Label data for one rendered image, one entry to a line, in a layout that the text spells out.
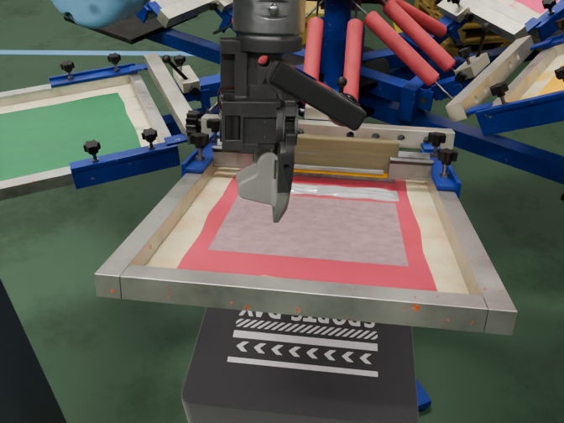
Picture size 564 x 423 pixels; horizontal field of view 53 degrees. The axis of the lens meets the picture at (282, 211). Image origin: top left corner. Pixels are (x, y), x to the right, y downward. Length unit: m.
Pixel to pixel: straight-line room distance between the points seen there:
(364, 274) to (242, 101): 0.42
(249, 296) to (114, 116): 1.27
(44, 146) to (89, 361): 0.96
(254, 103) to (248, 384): 0.68
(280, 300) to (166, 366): 1.60
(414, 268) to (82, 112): 1.37
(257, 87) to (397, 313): 0.37
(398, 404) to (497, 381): 1.32
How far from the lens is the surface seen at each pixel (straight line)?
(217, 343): 1.20
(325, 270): 0.91
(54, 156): 1.82
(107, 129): 1.90
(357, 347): 1.20
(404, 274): 0.93
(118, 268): 0.85
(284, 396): 1.12
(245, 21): 0.59
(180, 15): 2.22
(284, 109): 0.60
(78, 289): 2.73
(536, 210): 3.28
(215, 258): 0.94
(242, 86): 0.60
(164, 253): 0.97
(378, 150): 1.32
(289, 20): 0.58
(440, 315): 0.80
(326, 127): 1.53
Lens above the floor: 1.90
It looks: 40 degrees down
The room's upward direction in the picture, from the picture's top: straight up
